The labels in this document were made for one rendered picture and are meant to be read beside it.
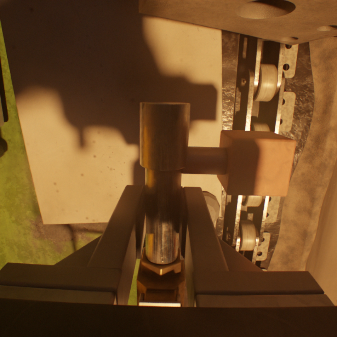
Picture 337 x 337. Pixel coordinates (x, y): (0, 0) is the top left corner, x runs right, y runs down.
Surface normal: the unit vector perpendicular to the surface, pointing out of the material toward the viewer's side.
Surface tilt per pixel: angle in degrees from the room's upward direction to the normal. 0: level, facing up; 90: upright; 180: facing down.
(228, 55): 0
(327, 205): 0
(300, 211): 20
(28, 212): 0
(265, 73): 25
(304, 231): 48
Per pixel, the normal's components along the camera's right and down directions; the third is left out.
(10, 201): 0.00, 0.29
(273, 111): -1.00, -0.02
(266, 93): -0.01, 0.79
